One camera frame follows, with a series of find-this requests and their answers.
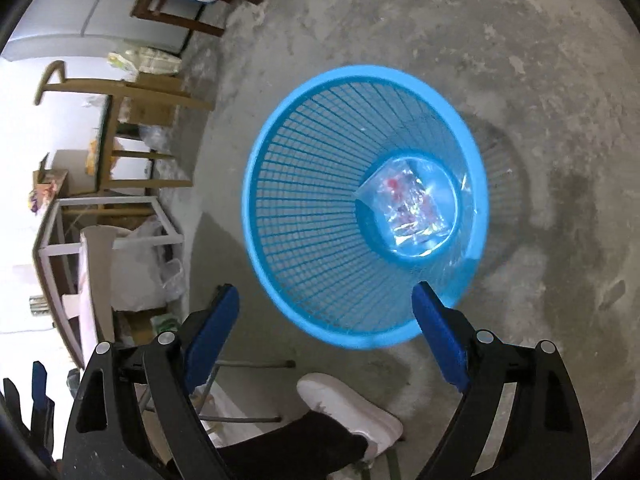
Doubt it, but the clear red-printed plastic bag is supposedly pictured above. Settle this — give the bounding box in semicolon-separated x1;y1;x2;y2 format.
354;154;462;261

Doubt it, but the blue mesh trash basket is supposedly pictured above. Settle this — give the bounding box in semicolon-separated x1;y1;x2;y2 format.
241;65;489;350

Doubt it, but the white sneaker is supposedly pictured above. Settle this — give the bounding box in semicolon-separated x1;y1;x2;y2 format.
296;373;404;463

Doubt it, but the orange plastic bag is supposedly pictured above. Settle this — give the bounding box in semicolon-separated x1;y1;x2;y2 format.
85;139;102;177

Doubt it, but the light wooden chair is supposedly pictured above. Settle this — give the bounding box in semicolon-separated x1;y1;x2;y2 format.
34;60;213;195

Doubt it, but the grey refrigerator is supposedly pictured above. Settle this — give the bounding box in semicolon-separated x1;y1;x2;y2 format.
1;0;189;62

